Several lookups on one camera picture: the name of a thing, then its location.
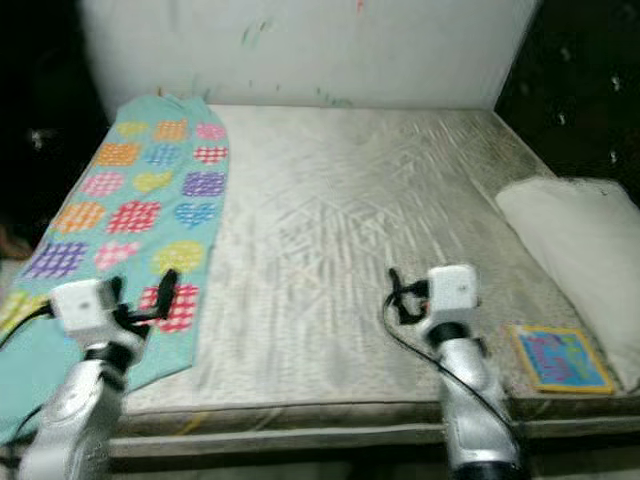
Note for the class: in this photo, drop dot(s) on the blue yellow children's book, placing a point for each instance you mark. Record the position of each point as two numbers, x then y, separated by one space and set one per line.
560 358

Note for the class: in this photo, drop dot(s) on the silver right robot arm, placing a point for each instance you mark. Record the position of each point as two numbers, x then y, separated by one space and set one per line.
475 410

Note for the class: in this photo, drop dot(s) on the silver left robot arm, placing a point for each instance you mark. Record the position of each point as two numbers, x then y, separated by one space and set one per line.
75 420

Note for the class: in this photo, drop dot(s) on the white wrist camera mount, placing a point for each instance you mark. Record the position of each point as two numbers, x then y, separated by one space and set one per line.
82 305
452 290

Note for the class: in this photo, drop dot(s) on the dark tufted headboard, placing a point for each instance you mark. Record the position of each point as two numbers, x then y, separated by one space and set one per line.
580 80

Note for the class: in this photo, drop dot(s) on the teal heart pattern blanket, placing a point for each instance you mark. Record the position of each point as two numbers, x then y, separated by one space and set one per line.
140 150

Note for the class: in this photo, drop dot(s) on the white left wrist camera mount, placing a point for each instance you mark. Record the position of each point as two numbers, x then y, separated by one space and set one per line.
82 305

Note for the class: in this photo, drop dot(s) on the person with bare legs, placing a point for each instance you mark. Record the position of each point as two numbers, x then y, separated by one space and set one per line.
12 245

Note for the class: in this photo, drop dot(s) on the cream quilted mattress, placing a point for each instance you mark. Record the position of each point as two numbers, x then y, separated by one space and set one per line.
360 230

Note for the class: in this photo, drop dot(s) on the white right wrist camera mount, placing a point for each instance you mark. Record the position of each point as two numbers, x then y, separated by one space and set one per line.
452 290

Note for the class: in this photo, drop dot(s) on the grey bed base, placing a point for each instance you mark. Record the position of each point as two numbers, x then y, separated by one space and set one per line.
310 435

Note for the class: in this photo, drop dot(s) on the white pillow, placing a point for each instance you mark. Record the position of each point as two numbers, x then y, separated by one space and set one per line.
580 230

